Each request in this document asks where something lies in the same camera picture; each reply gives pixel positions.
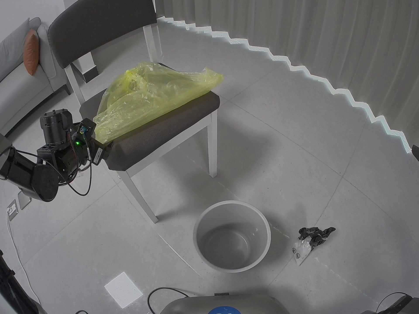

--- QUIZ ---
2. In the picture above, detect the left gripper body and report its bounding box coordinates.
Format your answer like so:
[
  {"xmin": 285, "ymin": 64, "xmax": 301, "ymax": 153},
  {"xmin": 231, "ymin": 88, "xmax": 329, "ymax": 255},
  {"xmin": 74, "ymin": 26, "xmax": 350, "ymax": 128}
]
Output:
[{"xmin": 72, "ymin": 138, "xmax": 114, "ymax": 173}]

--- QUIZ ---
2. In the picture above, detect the grey white chair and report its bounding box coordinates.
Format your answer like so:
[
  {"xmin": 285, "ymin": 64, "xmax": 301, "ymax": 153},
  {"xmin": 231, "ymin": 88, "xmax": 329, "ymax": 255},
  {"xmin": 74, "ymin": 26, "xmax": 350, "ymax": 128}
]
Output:
[{"xmin": 47, "ymin": 0, "xmax": 220, "ymax": 224}]

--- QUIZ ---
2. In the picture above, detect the orange cushion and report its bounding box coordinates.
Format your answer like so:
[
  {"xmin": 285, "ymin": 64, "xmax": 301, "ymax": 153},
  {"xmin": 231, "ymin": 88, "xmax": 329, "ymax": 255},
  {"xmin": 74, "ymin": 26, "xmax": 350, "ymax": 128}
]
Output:
[{"xmin": 24, "ymin": 29, "xmax": 40, "ymax": 76}]

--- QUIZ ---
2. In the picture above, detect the yellow plastic bag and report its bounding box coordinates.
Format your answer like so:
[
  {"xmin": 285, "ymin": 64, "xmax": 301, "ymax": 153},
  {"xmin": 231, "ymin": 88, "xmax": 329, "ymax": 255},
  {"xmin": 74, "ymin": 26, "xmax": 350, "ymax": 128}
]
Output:
[{"xmin": 93, "ymin": 62, "xmax": 224, "ymax": 144}]

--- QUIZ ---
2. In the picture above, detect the black cable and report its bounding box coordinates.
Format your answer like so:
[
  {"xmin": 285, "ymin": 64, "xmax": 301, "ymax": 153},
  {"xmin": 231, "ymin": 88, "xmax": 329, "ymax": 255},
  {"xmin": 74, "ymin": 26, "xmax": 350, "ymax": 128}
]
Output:
[
  {"xmin": 147, "ymin": 287, "xmax": 190, "ymax": 314},
  {"xmin": 57, "ymin": 162, "xmax": 93, "ymax": 196},
  {"xmin": 376, "ymin": 292, "xmax": 408, "ymax": 314}
]

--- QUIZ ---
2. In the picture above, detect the white trash bin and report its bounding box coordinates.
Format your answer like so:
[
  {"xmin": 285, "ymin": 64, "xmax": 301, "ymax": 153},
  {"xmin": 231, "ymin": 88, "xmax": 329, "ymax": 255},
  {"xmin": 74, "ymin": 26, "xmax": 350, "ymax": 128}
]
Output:
[{"xmin": 193, "ymin": 200, "xmax": 271, "ymax": 273}]

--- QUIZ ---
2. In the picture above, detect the white cable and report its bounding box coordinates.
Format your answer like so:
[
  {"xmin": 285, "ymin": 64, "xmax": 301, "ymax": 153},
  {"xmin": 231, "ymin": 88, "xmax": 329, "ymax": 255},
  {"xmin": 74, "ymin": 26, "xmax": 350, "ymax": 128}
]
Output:
[{"xmin": 6, "ymin": 208, "xmax": 41, "ymax": 305}]

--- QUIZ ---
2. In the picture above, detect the black plastic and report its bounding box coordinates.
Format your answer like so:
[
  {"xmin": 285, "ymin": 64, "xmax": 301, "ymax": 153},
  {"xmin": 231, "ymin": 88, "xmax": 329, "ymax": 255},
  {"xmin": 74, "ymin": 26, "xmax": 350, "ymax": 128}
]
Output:
[{"xmin": 299, "ymin": 227, "xmax": 337, "ymax": 248}]

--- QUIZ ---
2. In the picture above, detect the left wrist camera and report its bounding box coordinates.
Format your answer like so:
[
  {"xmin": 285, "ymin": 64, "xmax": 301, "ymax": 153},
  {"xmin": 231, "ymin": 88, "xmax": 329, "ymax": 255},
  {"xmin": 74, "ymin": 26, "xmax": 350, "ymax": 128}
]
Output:
[{"xmin": 77, "ymin": 118, "xmax": 97, "ymax": 144}]

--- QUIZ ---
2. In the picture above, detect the white curtain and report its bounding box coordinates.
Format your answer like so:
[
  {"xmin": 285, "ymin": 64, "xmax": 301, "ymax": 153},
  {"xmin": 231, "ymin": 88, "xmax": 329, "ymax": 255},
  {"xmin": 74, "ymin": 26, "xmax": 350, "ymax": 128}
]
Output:
[{"xmin": 152, "ymin": 0, "xmax": 419, "ymax": 153}]

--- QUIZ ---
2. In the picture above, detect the clear printed wrapper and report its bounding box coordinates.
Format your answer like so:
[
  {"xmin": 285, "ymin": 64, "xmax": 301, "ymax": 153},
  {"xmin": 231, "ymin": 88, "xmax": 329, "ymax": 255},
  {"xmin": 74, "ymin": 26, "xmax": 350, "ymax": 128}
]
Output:
[{"xmin": 292, "ymin": 239, "xmax": 313, "ymax": 266}]

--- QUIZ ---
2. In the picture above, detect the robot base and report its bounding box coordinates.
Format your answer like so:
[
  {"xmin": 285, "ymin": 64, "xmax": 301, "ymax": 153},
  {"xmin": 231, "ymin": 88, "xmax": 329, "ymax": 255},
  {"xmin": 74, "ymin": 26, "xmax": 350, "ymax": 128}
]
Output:
[{"xmin": 160, "ymin": 294, "xmax": 290, "ymax": 314}]

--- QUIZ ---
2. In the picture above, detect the grey sofa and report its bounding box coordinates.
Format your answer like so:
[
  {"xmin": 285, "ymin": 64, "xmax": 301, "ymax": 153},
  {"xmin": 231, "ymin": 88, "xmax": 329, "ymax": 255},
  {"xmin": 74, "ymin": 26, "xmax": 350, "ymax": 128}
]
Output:
[{"xmin": 0, "ymin": 17, "xmax": 71, "ymax": 143}]

